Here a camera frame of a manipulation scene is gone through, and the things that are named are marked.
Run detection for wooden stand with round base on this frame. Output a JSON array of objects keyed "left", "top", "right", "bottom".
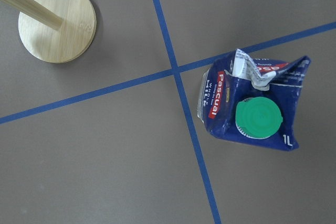
[{"left": 1, "top": 0, "right": 97, "bottom": 63}]

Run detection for blue Pascual milk carton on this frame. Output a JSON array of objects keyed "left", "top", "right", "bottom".
[{"left": 197, "top": 49, "right": 311, "bottom": 151}]

